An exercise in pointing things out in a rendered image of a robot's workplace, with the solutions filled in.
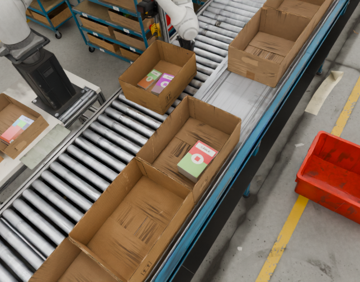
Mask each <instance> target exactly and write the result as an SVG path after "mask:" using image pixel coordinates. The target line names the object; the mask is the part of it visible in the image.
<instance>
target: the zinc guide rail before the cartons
mask: <svg viewBox="0 0 360 282"><path fill-rule="evenodd" d="M227 68H228V55H227V56H226V57H225V59H224V60H223V61H222V62H221V63H220V64H219V66H218V67H217V68H216V69H215V70H214V72H213V73H212V74H211V75H210V76H209V77H208V79H207V80H206V81H205V83H204V84H203V85H202V86H201V87H200V89H199V90H198V91H197V92H196V93H195V94H194V96H193V97H195V98H197V99H199V100H202V99H203V98H204V96H205V95H206V94H207V93H208V91H209V90H210V89H211V87H212V86H213V85H214V84H215V83H216V81H217V80H218V79H219V78H220V77H221V75H222V74H223V73H224V72H225V71H226V69H227Z"/></svg>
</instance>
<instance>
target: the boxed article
mask: <svg viewBox="0 0 360 282"><path fill-rule="evenodd" d="M160 76H162V73H161V72H158V71H157V70H155V69H153V70H152V71H151V72H150V73H149V74H148V75H147V76H145V77H144V78H143V79H142V80H141V81H140V82H139V83H138V86H140V87H141V88H143V89H145V90H146V89H147V88H149V87H150V86H151V85H152V84H153V83H155V82H156V81H157V80H158V79H159V78H160Z"/></svg>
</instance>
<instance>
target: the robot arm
mask: <svg viewBox="0 0 360 282"><path fill-rule="evenodd" d="M32 1H33V0H0V40H1V42H2V43H0V57H3V56H5V55H7V54H11V55H12V56H13V57H14V58H15V59H20V57H22V56H23V55H24V54H25V53H27V52H28V51H30V50H31V49H32V48H34V47H35V46H37V45H39V44H40V43H43V42H44V41H45V40H44V38H43V37H41V36H38V35H36V34H34V33H33V32H32V31H31V29H30V28H29V26H28V24H27V19H26V10H27V7H29V5H30V4H31V2H32ZM156 1H157V2H158V4H159V5H160V6H161V8H162V9H163V10H164V11H165V12H166V13H167V15H168V16H169V17H170V22H171V24H172V25H173V27H174V28H175V30H176V31H177V32H178V33H179V34H178V35H177V36H176V37H177V39H178V41H179V44H180V46H181V47H182V48H185V49H188V50H191V51H193V50H194V47H195V42H196V39H194V38H195V37H196V36H197V35H198V32H199V24H198V19H197V17H196V14H195V13H194V9H193V3H192V0H172V1H171V0H156Z"/></svg>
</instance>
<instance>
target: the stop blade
mask: <svg viewBox="0 0 360 282"><path fill-rule="evenodd" d="M1 219H2V220H3V221H4V222H5V223H6V224H7V225H8V226H9V227H10V228H11V229H12V230H13V231H15V232H16V233H17V234H18V235H19V236H20V237H21V238H22V239H23V240H24V241H25V242H26V243H27V244H28V245H29V246H30V247H31V248H33V249H34V250H35V251H36V252H37V253H38V254H39V255H40V256H41V257H42V258H43V259H44V260H46V259H47V257H46V256H45V255H44V254H43V253H42V252H41V251H39V250H38V249H37V248H36V247H35V246H34V245H33V244H32V243H31V242H30V241H29V240H28V239H27V238H26V237H24V236H23V235H22V234H21V233H20V232H19V231H18V230H17V229H16V228H15V227H14V226H13V225H12V224H11V223H10V222H8V221H7V220H5V219H3V218H1Z"/></svg>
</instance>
